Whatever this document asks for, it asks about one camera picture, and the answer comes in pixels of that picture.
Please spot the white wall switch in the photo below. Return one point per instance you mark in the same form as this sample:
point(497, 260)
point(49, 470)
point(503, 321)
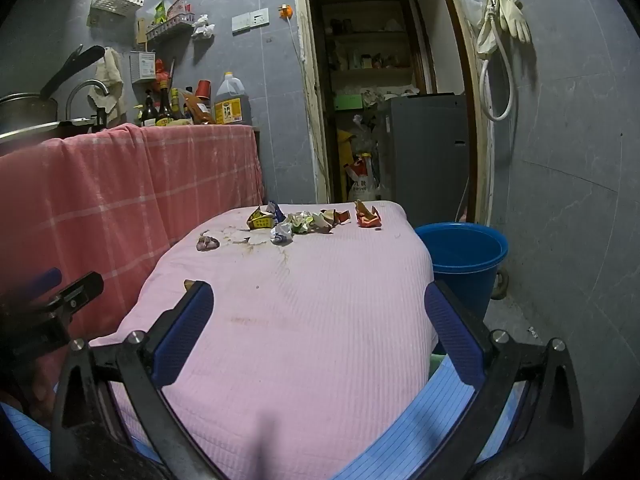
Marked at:
point(241, 23)

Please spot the beige wrapper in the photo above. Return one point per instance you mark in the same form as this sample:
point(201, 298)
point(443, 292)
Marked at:
point(324, 221)

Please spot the white wall socket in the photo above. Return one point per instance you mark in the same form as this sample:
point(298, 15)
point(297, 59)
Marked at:
point(259, 17)

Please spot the pink seasoning packet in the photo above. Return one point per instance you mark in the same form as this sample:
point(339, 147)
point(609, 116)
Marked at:
point(177, 7)

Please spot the dark sauce bottle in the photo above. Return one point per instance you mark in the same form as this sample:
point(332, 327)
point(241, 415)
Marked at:
point(149, 111)
point(164, 106)

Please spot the grey washing machine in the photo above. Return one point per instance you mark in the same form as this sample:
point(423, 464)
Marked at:
point(425, 160)

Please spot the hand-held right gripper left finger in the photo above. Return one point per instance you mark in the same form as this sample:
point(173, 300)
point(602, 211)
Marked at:
point(185, 330)

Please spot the white rice bag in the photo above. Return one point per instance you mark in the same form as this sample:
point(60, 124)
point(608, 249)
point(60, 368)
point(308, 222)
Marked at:
point(362, 182)

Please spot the blue plastic bucket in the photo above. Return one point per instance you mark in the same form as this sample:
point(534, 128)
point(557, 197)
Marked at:
point(465, 275)

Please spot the yellow cap bottle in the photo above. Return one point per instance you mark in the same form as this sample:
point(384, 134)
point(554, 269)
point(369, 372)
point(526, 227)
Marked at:
point(176, 104)

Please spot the white hanging plastic bag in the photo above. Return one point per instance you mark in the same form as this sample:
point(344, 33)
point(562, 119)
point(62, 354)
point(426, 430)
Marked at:
point(470, 2)

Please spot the wooden shelf unit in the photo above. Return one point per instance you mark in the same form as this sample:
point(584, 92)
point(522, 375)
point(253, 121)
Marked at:
point(367, 71)

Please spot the cream rubber gloves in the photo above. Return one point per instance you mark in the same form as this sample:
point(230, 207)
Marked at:
point(517, 20)

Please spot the yellow bag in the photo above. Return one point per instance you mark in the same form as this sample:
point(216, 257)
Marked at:
point(345, 145)

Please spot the large cooking oil jug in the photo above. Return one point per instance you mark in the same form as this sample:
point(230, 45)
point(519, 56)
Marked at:
point(232, 105)

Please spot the small red wrapper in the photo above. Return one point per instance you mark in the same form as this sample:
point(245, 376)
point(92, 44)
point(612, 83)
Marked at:
point(342, 216)

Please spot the grey brown scrap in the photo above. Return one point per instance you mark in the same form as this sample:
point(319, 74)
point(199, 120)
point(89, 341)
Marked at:
point(207, 242)

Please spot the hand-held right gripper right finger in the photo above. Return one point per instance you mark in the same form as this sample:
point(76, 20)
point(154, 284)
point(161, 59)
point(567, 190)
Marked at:
point(452, 340)

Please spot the metal faucet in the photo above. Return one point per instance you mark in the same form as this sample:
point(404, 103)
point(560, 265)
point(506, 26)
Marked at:
point(87, 84)

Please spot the yellow snack wrapper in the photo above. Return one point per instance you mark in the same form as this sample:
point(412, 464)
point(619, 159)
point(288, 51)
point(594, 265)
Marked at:
point(261, 220)

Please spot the white crumpled plastic bag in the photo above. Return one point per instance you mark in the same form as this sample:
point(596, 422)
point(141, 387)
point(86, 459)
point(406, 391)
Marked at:
point(202, 27)

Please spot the wooden door frame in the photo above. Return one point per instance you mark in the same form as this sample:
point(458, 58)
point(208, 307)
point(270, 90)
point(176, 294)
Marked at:
point(310, 110)

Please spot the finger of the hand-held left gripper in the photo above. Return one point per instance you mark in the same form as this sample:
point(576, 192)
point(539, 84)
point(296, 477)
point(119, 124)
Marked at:
point(80, 292)
point(44, 281)

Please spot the orange wall hook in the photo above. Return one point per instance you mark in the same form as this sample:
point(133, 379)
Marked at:
point(285, 11)

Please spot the brown sauce packet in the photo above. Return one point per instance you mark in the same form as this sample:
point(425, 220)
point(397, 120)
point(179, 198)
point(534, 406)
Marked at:
point(200, 110)

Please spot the green box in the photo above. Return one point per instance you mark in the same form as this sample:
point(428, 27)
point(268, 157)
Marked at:
point(348, 102)

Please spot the pile of plastic bags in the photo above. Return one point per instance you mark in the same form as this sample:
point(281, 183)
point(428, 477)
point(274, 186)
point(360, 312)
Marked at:
point(364, 132)

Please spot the green seasoning packet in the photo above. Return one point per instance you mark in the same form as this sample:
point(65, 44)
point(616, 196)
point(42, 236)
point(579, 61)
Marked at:
point(160, 10)

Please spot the red utensil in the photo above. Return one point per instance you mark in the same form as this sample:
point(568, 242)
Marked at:
point(160, 72)

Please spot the green white paper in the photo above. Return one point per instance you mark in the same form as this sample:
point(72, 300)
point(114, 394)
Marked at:
point(300, 222)

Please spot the beige hanging towel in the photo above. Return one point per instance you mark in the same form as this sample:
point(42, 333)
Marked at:
point(112, 72)

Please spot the red cup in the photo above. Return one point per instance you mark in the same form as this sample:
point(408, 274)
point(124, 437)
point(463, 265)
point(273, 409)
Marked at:
point(203, 88)

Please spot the white plastic wall basket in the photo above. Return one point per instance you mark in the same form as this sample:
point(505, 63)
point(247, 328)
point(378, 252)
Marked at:
point(116, 1)

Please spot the salmon plaid cloth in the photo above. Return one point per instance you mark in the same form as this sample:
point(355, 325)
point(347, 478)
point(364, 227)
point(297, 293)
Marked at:
point(100, 200)

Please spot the wall shelf rack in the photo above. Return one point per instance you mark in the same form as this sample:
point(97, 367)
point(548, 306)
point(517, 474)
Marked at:
point(167, 27)

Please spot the white foil wrapper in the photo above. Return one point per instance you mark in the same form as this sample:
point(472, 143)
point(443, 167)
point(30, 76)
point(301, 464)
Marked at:
point(281, 232)

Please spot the blue white wrapper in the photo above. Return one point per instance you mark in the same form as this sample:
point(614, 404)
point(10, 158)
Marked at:
point(276, 209)

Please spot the orange wrapper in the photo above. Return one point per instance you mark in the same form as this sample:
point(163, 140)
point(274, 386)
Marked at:
point(367, 216)

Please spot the metal pot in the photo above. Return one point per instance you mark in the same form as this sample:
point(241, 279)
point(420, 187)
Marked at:
point(25, 110)

